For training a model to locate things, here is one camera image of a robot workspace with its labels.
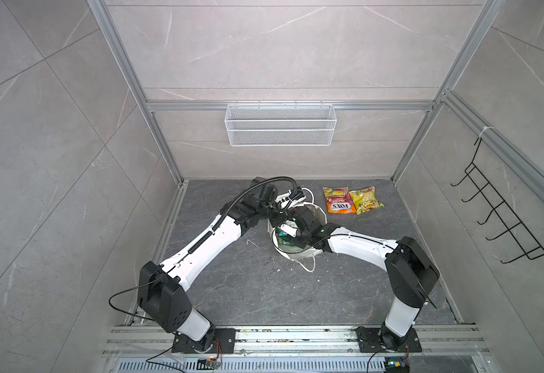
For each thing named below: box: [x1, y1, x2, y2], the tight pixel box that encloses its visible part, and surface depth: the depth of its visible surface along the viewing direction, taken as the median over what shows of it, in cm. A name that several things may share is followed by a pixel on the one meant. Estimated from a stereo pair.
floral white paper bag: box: [267, 187, 328, 273], surface depth 72 cm
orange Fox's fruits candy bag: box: [322, 186, 357, 215], surface depth 109 cm
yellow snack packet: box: [348, 186, 385, 216], surface depth 108 cm
